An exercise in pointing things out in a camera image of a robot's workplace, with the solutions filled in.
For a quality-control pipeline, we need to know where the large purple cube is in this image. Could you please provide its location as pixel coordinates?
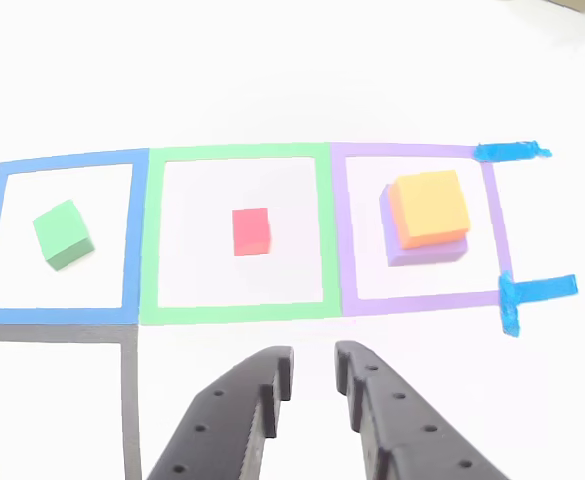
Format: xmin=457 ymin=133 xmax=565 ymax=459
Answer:
xmin=379 ymin=183 xmax=469 ymax=268

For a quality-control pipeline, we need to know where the small red cube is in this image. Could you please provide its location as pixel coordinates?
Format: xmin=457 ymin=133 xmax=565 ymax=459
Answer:
xmin=231 ymin=207 xmax=273 ymax=257

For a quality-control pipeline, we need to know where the orange cube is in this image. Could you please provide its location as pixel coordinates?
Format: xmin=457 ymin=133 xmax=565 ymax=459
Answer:
xmin=389 ymin=169 xmax=472 ymax=251

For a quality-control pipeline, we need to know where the green cube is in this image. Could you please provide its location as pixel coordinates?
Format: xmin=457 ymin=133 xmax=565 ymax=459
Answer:
xmin=31 ymin=199 xmax=96 ymax=273

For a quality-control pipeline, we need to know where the blue tape strip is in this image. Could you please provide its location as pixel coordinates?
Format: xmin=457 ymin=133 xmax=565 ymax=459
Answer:
xmin=472 ymin=140 xmax=553 ymax=164
xmin=499 ymin=269 xmax=579 ymax=339

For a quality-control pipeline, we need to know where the black square frame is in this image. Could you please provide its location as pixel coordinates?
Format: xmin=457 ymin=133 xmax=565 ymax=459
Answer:
xmin=0 ymin=322 xmax=143 ymax=480

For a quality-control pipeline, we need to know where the green square frame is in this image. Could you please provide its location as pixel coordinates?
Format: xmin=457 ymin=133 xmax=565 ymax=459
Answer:
xmin=139 ymin=143 xmax=344 ymax=326

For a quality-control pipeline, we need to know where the blue square frame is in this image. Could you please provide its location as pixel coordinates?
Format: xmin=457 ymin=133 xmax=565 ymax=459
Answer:
xmin=0 ymin=148 xmax=151 ymax=326

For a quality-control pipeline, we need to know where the purple square frame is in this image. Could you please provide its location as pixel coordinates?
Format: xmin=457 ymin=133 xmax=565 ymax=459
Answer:
xmin=329 ymin=142 xmax=516 ymax=317

